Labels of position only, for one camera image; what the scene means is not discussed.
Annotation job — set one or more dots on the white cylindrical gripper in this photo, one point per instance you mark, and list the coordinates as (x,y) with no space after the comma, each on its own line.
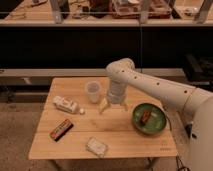
(115,95)

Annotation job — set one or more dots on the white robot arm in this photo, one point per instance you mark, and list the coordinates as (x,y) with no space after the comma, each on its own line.
(182,97)

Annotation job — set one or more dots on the clear plastic cup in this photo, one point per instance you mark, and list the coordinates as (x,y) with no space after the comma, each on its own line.
(92,90)

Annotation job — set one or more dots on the brown snack in bowl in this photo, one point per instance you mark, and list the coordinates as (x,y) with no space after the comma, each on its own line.
(145,116)

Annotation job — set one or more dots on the green bowl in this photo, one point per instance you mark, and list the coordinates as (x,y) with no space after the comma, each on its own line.
(149,119)

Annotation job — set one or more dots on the wooden table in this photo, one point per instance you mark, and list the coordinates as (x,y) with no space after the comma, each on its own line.
(113,127)

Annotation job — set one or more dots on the white plastic bottle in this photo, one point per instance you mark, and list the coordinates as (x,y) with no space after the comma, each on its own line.
(68,106)

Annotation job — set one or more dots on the red brown snack bar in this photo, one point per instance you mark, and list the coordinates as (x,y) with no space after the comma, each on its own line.
(61,129)

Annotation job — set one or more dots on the black equipment at right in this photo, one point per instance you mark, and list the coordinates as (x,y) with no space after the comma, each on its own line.
(198,69)

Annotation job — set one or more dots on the long wooden shelf bench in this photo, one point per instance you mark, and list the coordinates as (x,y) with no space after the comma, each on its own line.
(110,13)

